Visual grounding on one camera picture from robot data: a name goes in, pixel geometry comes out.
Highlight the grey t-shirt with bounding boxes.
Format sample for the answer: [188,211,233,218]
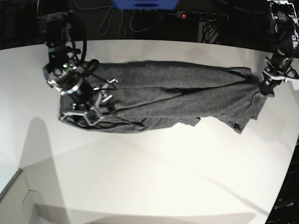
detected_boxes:
[59,61,267,133]

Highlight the black cable bundle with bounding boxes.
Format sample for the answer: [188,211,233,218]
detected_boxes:
[200,20,222,44]

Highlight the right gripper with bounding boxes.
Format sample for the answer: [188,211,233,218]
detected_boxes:
[60,78,118,126]

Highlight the white floor cables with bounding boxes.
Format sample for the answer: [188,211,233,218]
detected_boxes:
[70,6,164,37]

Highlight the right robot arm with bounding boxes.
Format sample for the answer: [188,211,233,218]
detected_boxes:
[37,0,267,133]

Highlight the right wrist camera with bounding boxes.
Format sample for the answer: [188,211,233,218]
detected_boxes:
[85,110,103,126]

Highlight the black power strip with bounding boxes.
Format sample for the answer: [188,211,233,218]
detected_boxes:
[176,11,229,21]

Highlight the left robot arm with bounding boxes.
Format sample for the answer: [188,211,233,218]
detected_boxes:
[260,0,299,96]

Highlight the blue box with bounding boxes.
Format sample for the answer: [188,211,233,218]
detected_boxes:
[113,0,179,10]

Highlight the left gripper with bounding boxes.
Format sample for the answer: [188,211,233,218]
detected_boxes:
[262,52,299,90]

